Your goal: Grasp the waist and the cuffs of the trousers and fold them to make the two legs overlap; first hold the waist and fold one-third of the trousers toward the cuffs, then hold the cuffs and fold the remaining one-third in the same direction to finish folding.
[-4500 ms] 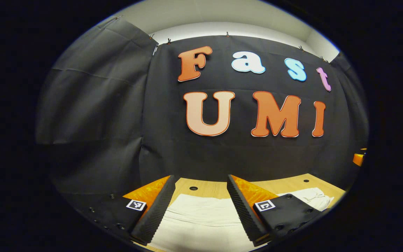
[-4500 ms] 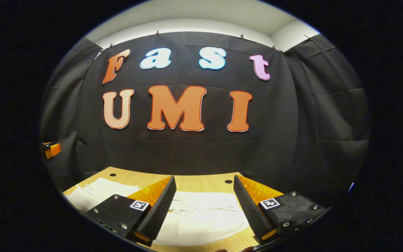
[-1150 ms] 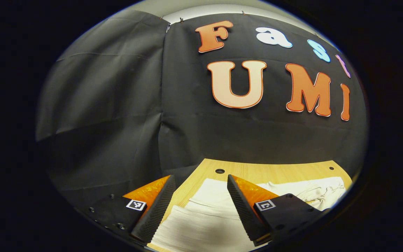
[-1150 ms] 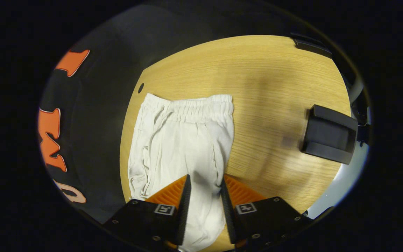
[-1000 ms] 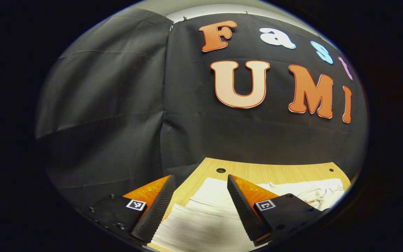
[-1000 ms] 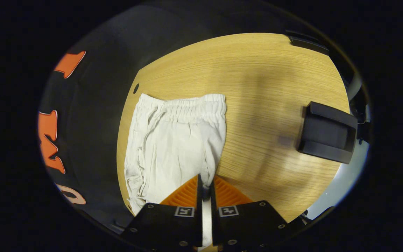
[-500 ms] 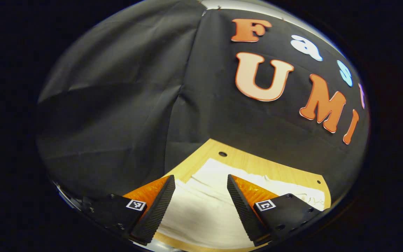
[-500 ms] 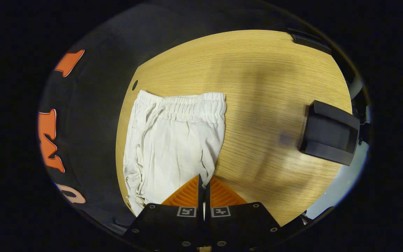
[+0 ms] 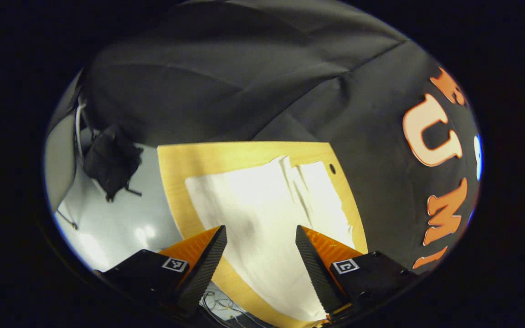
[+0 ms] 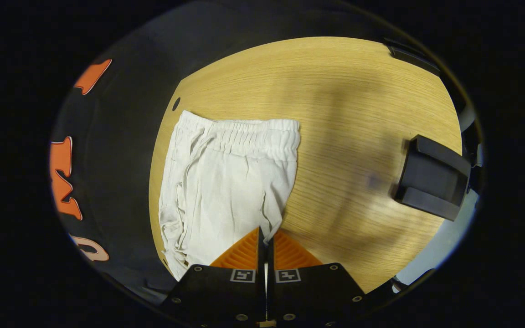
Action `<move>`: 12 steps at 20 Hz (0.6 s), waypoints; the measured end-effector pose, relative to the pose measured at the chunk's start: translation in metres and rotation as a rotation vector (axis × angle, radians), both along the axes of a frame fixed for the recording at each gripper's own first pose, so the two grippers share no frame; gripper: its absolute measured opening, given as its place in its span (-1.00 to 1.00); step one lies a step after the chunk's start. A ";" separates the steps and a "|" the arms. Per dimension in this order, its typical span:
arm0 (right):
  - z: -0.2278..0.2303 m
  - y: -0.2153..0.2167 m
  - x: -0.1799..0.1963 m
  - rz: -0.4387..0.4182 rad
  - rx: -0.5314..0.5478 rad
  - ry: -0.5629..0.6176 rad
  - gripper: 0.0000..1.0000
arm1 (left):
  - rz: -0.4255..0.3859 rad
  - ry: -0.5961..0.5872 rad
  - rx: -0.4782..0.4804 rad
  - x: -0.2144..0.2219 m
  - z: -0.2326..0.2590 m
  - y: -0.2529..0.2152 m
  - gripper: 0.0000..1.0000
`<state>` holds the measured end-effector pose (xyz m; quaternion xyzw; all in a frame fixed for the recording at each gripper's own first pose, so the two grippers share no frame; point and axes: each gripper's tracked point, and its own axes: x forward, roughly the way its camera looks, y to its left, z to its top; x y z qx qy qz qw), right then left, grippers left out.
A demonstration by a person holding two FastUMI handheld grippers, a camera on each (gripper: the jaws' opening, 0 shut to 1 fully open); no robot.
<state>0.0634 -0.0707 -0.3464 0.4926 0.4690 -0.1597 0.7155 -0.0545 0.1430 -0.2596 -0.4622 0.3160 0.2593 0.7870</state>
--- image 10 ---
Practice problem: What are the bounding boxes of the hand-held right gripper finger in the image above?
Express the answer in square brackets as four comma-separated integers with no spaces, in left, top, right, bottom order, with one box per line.
[266,229,368,328]
[160,227,266,328]

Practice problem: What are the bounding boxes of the black box-shaped object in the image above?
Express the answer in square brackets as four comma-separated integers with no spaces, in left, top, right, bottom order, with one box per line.
[392,134,473,222]

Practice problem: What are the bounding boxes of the white jeans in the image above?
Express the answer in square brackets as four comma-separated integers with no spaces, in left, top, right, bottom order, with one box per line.
[158,110,301,282]

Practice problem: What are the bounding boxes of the black backdrop cloth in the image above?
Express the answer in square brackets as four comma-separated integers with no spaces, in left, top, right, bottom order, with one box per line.
[49,2,395,305]

